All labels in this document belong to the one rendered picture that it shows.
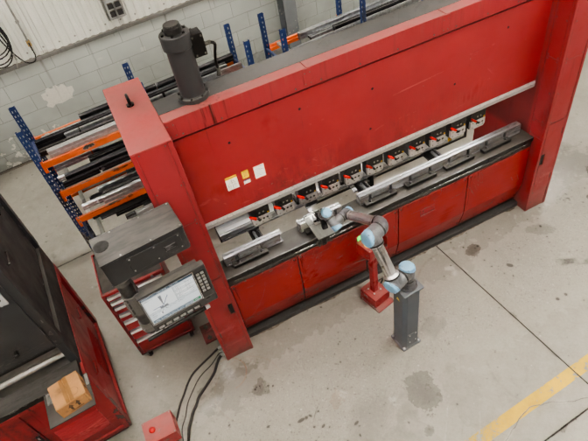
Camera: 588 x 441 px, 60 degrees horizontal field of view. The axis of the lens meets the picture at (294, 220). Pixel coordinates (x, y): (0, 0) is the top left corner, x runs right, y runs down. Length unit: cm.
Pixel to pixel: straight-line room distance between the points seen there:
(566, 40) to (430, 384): 283
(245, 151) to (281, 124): 30
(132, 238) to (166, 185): 39
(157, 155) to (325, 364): 235
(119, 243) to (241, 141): 103
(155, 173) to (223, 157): 54
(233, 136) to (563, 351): 310
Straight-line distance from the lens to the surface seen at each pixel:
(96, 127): 512
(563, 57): 463
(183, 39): 308
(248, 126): 339
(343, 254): 446
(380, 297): 467
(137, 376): 489
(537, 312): 489
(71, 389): 369
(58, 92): 757
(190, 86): 320
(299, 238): 416
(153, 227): 303
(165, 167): 309
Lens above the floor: 394
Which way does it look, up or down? 45 degrees down
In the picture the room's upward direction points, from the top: 12 degrees counter-clockwise
